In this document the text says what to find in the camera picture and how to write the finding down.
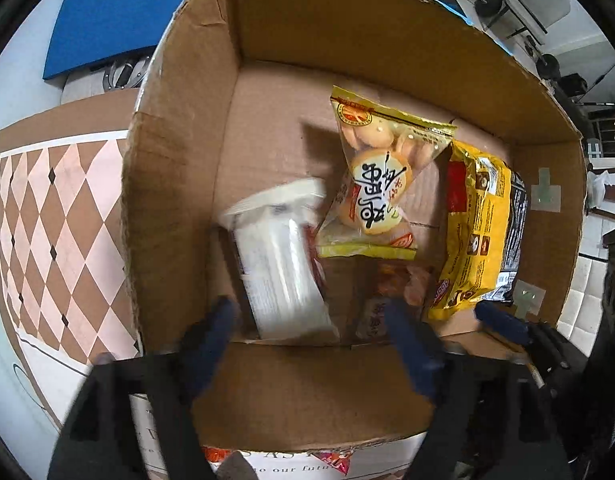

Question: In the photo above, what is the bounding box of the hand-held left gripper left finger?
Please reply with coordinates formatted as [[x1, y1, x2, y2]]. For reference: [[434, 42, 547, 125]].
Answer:
[[47, 297, 236, 480]]

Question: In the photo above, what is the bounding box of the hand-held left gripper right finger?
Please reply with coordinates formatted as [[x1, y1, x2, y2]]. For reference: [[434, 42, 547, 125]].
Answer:
[[386, 299, 574, 480]]

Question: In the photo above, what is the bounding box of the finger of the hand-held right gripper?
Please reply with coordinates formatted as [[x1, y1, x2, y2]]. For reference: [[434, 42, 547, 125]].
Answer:
[[474, 301, 571, 391]]

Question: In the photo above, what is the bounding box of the yellow snack bag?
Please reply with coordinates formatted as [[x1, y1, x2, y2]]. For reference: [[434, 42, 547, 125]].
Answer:
[[422, 140, 531, 323]]

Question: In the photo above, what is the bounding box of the white snack packet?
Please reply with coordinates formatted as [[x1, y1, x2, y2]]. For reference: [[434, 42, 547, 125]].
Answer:
[[212, 177, 341, 342]]

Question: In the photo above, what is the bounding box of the cardboard box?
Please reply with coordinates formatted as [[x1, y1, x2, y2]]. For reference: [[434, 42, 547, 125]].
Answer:
[[121, 0, 588, 456]]

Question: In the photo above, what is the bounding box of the small orange brown snack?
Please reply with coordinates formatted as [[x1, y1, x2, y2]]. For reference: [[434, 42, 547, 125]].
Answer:
[[352, 262, 435, 342]]

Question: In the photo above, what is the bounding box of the yellow cookie packet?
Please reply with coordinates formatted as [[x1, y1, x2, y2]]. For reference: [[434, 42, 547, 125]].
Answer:
[[315, 85, 458, 261]]

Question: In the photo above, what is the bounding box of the white plastic bag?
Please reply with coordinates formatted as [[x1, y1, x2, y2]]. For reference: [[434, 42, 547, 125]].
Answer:
[[590, 170, 615, 216]]

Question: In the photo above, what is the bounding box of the checkered table mat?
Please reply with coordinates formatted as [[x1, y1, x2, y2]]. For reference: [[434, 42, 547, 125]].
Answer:
[[0, 87, 428, 480]]

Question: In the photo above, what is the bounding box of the black dumbbell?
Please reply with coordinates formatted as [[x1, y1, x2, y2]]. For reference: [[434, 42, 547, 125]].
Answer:
[[525, 35, 561, 78]]

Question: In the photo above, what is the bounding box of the small black barbell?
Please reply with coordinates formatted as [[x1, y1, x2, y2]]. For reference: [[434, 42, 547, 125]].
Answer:
[[475, 0, 513, 18]]

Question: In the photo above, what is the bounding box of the grey chair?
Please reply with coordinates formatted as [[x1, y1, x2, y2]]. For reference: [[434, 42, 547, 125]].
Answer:
[[505, 0, 573, 36]]

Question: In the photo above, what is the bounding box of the blue foam mat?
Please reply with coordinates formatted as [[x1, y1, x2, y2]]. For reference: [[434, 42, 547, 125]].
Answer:
[[42, 0, 203, 81]]

